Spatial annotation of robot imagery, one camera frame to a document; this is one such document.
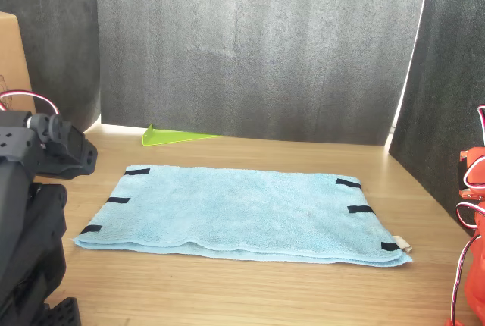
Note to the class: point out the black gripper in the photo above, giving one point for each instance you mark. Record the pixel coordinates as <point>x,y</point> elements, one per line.
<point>72,151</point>

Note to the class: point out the light blue towel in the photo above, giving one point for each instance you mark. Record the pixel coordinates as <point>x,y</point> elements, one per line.
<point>242,216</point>

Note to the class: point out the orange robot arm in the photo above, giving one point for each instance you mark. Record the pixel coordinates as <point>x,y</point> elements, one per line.
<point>476,284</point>

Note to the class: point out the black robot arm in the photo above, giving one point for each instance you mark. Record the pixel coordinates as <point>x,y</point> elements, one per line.
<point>22,227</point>

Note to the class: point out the brown cardboard box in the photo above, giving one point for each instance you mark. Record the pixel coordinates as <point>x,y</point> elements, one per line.
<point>11,60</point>

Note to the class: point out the dark foam side panel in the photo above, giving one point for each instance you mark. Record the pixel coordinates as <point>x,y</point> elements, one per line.
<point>443,87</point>
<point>53,30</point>

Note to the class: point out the grey foam backdrop panel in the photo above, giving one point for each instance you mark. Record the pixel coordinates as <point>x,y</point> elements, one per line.
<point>265,49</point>

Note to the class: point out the green plastic bracket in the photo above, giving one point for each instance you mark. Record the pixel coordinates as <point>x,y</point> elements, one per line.
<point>170,137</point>

